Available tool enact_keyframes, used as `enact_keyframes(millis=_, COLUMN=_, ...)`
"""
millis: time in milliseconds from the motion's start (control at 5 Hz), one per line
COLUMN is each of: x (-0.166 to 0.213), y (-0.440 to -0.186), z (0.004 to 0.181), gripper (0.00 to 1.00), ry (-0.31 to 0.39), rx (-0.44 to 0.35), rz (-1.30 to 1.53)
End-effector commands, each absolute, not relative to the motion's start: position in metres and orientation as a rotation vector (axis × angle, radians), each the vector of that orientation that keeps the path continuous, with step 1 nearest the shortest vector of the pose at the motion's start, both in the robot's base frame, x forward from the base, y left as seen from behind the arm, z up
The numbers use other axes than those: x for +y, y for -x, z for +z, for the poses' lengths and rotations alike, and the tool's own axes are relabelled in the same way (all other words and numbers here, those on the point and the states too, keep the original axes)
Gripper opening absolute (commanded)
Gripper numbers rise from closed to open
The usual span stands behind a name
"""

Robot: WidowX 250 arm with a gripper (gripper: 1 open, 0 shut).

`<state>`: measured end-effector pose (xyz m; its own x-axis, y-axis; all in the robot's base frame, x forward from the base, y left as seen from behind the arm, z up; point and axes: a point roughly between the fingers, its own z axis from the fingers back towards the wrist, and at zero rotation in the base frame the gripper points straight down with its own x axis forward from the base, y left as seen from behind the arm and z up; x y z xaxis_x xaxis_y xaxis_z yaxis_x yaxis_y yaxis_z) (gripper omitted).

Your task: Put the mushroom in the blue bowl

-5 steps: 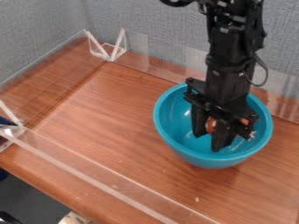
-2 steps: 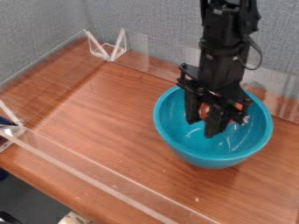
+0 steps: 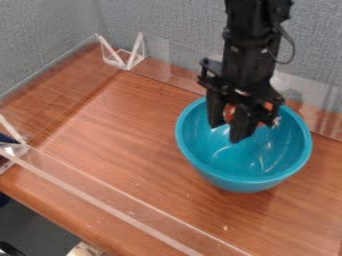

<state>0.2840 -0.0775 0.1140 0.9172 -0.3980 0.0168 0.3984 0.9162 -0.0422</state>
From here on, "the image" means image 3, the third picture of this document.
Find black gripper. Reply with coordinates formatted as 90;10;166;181
197;39;286;144

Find black cable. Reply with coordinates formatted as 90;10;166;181
266;24;297;66

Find clear acrylic left bracket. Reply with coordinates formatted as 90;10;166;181
0;114;29;175

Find clear acrylic front barrier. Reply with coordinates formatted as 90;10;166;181
0;145;252;256

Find clear acrylic back barrier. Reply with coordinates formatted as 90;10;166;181
133;36;342;142

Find red toy mushroom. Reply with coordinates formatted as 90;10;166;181
224;104;237;123

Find blue plastic bowl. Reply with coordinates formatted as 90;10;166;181
175;98;313;193

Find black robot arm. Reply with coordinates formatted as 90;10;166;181
198;0;293;143

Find clear acrylic corner bracket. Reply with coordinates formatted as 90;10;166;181
97;32;147;71

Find clear acrylic barrier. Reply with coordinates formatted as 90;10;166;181
0;145;252;256
133;36;342;142

